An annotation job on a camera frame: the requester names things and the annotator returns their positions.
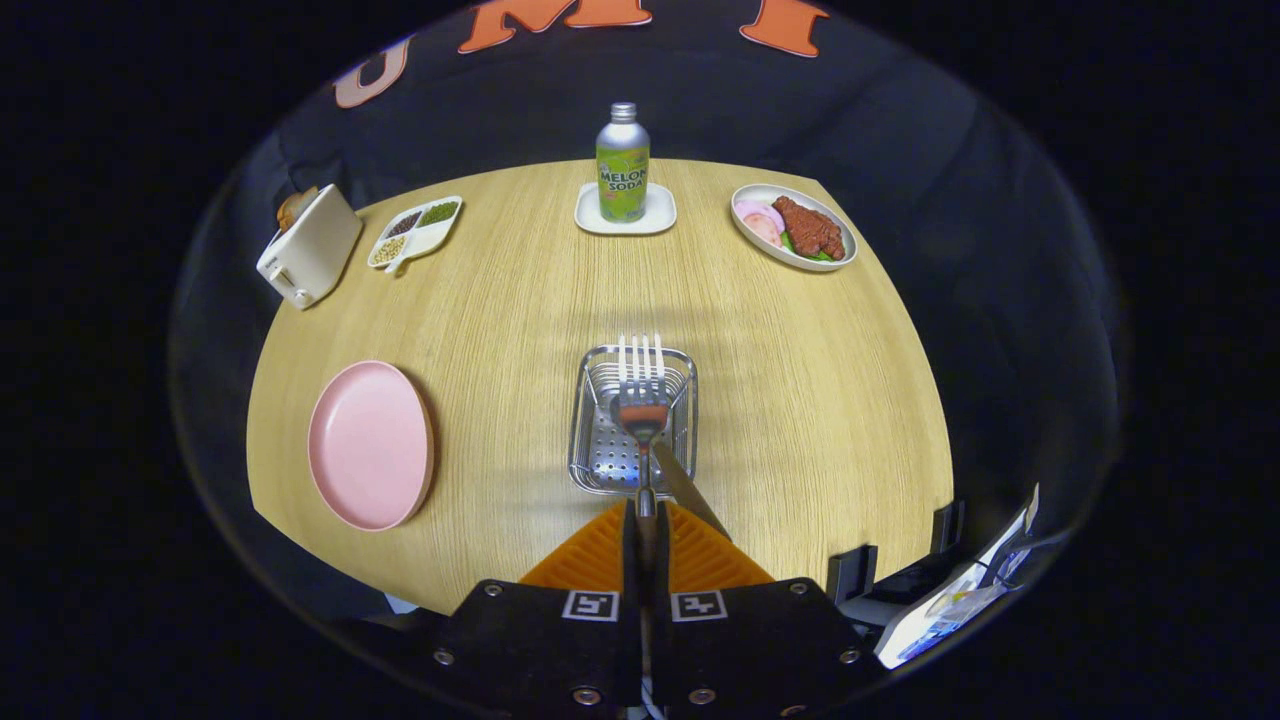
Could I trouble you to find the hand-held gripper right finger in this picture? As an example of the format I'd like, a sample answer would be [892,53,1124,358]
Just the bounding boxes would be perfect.
[655,500,888,719]

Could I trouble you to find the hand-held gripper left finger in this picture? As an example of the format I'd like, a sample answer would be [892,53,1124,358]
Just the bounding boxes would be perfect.
[428,500,646,719]

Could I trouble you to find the metal spoon with wooden handle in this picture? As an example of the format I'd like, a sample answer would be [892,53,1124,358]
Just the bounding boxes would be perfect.
[608,395,733,543]

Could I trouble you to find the metal fork with wooden handle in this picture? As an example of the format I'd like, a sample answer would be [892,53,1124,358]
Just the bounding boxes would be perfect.
[617,334,669,681]

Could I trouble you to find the black table clamp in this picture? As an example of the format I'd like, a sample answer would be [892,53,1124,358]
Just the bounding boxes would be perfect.
[826,545,879,606]
[932,500,966,556]

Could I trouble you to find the white printed papers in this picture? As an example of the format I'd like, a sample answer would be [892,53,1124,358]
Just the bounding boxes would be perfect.
[875,485,1041,669]

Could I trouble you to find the pink round plate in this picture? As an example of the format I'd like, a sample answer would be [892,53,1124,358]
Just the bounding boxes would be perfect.
[307,360,436,532]

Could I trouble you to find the white oval plate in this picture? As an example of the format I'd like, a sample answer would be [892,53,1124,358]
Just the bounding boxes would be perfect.
[730,184,859,273]

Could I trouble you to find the red meat piece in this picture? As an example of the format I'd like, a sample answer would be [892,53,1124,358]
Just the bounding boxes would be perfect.
[772,196,846,261]

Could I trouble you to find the white divided snack dish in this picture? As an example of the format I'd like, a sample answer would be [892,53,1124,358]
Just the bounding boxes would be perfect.
[367,196,464,277]

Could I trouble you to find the pink ham slices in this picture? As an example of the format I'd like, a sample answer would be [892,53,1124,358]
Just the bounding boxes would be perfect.
[735,199,786,249]

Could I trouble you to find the white square coaster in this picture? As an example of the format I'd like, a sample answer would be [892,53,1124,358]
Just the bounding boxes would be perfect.
[575,182,678,237]

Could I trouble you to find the cream white toaster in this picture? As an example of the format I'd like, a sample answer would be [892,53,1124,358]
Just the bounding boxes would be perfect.
[256,184,364,311]

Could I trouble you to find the green soda bottle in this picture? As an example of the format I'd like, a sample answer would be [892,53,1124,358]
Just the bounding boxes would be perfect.
[596,102,651,223]

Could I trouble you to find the black backdrop cloth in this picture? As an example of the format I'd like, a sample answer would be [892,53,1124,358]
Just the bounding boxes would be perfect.
[170,0,1126,641]

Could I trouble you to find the metal wire cutlery basket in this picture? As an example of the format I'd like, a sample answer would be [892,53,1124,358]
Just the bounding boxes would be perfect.
[568,344,699,498]

